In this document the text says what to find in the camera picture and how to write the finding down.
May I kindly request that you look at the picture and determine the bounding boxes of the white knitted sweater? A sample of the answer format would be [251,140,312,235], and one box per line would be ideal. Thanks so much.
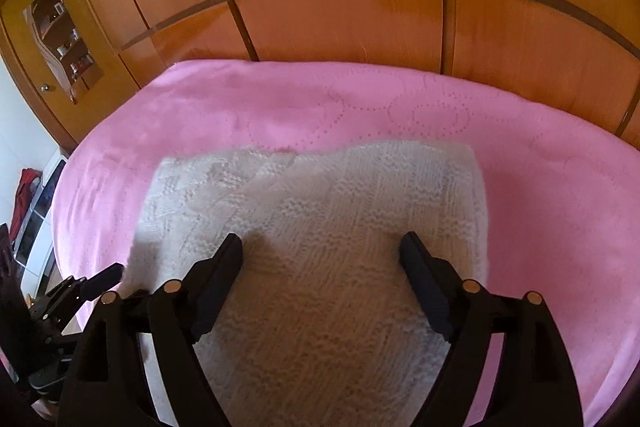
[120,141,488,426]

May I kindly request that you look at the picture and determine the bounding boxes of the white low shelf unit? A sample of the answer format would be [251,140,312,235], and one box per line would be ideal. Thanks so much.
[13,150,67,298]

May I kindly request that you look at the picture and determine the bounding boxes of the red cloth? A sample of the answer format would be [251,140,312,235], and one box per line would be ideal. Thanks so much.
[9,168,41,242]

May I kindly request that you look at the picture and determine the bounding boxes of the pink bed sheet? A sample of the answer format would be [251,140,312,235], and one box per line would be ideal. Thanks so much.
[52,60,639,425]

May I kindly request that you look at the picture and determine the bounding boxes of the wooden cabinet with shelf niche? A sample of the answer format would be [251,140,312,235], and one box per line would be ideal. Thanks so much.
[1,0,139,150]

